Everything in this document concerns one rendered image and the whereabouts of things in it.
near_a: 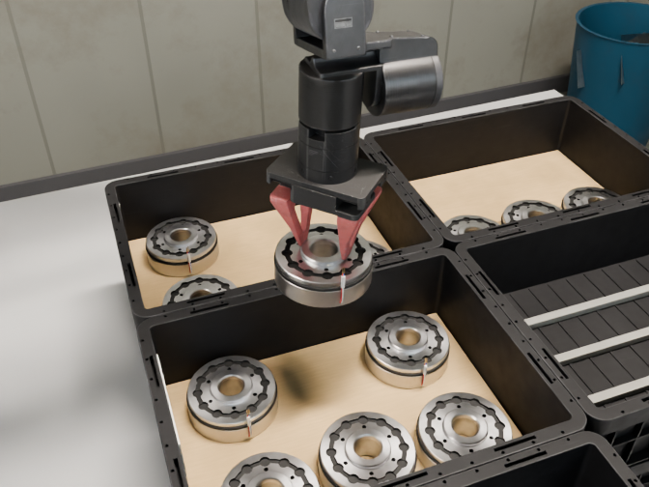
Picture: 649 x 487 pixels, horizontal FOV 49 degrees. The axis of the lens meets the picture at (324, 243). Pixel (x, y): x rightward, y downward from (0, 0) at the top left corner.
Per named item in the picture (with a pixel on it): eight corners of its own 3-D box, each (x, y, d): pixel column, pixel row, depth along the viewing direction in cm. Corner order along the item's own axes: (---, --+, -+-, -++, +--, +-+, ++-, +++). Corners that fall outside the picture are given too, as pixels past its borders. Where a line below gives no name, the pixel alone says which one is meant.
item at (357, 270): (293, 297, 70) (293, 292, 69) (264, 237, 77) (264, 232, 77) (387, 275, 72) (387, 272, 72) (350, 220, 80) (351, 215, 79)
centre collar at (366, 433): (354, 476, 73) (354, 472, 72) (337, 438, 76) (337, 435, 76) (398, 462, 74) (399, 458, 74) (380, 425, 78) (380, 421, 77)
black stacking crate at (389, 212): (151, 388, 88) (135, 323, 81) (119, 247, 110) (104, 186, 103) (437, 311, 99) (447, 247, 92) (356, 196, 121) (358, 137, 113)
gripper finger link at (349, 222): (317, 225, 78) (319, 151, 72) (378, 244, 75) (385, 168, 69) (288, 261, 73) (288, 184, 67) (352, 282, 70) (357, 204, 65)
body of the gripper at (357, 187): (295, 156, 73) (296, 90, 69) (387, 182, 70) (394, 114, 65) (264, 186, 69) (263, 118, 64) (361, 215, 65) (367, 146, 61)
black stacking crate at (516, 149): (440, 310, 99) (449, 246, 92) (358, 196, 121) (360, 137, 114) (670, 248, 110) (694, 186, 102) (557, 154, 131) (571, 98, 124)
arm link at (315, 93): (289, 45, 62) (312, 72, 58) (361, 37, 64) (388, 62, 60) (289, 117, 67) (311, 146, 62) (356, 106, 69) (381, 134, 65)
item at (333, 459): (340, 508, 70) (340, 504, 70) (307, 429, 78) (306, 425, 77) (432, 477, 73) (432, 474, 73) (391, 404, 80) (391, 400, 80)
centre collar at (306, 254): (309, 272, 72) (309, 267, 72) (294, 243, 76) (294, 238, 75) (354, 262, 73) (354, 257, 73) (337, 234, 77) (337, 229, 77)
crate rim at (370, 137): (447, 258, 93) (449, 243, 91) (359, 147, 115) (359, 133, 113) (692, 197, 104) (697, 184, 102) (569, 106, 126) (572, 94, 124)
